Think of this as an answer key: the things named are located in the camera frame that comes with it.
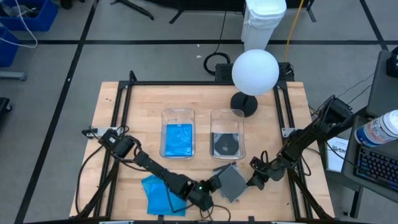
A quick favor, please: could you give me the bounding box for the white wipes canister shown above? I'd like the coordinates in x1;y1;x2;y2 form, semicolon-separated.
354;109;398;147

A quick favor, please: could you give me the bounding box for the white globe table lamp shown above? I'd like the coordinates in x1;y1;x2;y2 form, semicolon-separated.
230;49;280;118

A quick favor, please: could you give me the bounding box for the white trash bin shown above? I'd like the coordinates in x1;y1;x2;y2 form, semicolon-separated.
241;0;287;52

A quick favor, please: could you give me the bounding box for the dark computer desk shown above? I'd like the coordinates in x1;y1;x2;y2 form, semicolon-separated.
340;115;398;205

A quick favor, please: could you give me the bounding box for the white cable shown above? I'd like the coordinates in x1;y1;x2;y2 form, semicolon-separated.
0;0;39;49

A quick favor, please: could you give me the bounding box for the black aluminium table frame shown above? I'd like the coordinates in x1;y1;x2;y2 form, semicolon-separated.
74;70;335;220

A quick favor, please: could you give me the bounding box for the blue plastic crate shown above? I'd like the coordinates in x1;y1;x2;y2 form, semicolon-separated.
0;0;59;32
0;26;20;68

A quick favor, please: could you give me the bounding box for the grey floor bar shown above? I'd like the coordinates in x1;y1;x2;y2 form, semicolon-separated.
0;70;27;82

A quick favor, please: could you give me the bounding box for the black vented box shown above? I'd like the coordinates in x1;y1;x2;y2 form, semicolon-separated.
215;62;295;82

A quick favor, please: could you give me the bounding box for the black floor object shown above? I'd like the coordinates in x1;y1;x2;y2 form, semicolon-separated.
0;97;12;113

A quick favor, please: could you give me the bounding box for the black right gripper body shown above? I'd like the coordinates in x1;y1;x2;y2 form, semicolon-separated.
250;155;284;182

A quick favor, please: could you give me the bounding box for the yellow cable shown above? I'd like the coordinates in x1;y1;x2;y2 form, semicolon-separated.
284;0;305;62

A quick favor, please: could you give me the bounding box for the black desk device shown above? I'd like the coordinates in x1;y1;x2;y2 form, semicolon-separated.
386;46;398;78

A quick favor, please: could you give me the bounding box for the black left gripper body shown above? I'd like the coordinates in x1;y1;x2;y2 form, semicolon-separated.
188;180;218;212

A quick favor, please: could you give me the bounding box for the grey side table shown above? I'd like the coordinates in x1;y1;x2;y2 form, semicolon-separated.
366;49;398;118

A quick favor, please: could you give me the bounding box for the clear plastic storage bin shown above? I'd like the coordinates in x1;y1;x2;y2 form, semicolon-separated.
210;108;246;161
159;107;196;161

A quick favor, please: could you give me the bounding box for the black coiled cable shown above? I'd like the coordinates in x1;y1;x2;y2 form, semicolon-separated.
203;11;231;76

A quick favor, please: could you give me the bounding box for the white paper sheet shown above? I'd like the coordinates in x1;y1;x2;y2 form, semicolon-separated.
325;136;349;173

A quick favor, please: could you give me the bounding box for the black stand leg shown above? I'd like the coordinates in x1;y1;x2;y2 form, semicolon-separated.
110;0;155;21
169;0;193;25

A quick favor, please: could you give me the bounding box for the black keyboard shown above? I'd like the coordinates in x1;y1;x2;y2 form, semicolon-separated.
354;146;398;191

